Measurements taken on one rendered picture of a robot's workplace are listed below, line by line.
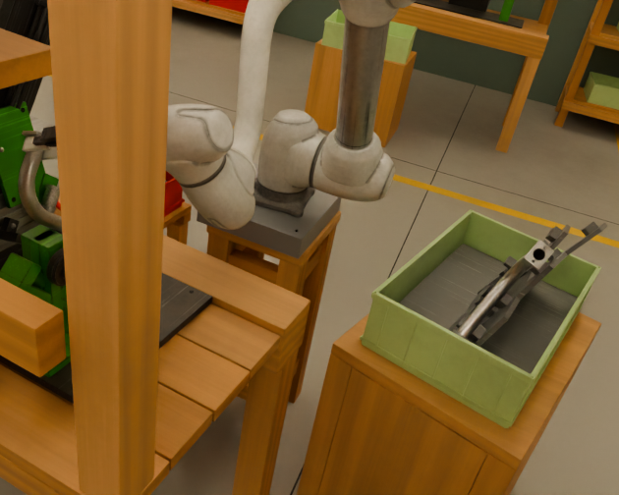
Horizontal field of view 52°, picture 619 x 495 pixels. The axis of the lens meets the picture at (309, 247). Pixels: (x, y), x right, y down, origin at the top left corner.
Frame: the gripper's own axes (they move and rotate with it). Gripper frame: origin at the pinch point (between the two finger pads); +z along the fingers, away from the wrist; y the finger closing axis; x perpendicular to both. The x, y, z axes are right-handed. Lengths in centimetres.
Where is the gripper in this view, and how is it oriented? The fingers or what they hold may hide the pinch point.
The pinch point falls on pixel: (44, 147)
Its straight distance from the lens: 136.0
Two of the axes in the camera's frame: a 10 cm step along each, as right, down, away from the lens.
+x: -1.3, 9.5, -2.9
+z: -9.1, 0.0, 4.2
